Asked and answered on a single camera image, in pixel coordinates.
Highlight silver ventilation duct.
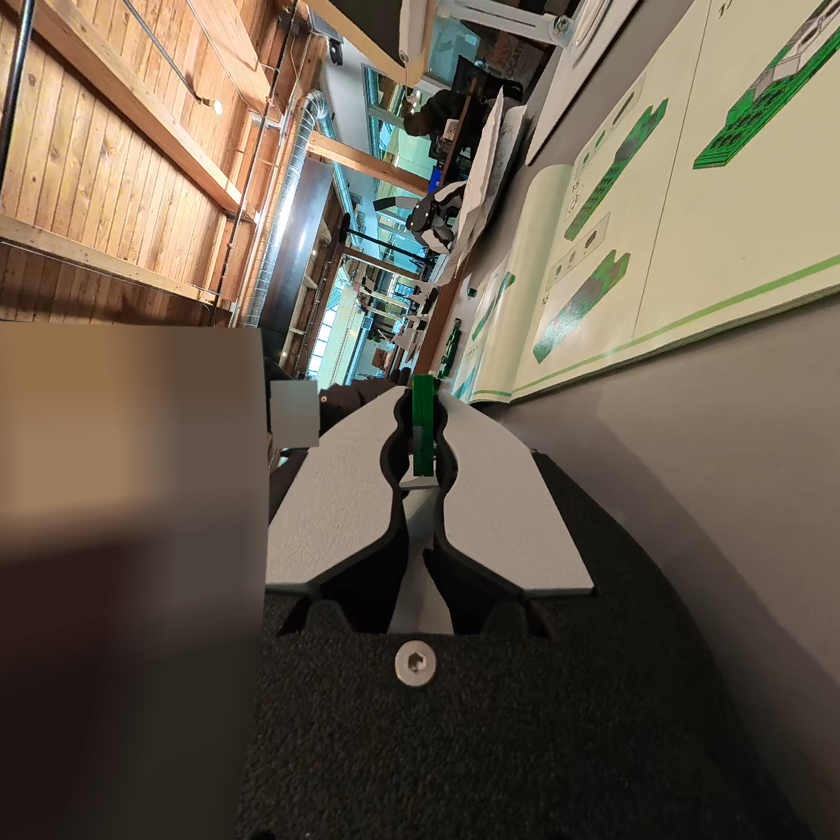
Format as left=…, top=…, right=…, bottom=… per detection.
left=238, top=91, right=330, bottom=329

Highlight black white gripper device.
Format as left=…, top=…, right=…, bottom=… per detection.
left=373, top=180, right=468, bottom=256

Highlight black metal stand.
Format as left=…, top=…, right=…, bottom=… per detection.
left=335, top=213, right=439, bottom=265

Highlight black ceiling pipe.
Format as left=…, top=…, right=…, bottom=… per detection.
left=0, top=0, right=37, bottom=179

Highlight grey desk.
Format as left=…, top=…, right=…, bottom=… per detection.
left=394, top=0, right=840, bottom=840

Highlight open instruction booklet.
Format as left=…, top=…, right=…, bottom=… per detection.
left=451, top=0, right=840, bottom=406

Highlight white divider bracket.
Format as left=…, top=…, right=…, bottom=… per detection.
left=436, top=0, right=577, bottom=48

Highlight white paper sheets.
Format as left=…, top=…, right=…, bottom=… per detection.
left=453, top=87, right=529, bottom=271

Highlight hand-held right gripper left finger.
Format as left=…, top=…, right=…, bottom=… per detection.
left=266, top=386, right=412, bottom=635

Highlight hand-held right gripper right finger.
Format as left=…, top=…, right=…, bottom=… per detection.
left=422, top=392, right=597, bottom=635

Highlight green brick plate assembly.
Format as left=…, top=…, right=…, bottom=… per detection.
left=411, top=373, right=438, bottom=478

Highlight black desk divider panel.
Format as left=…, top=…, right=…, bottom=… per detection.
left=308, top=0, right=439, bottom=88

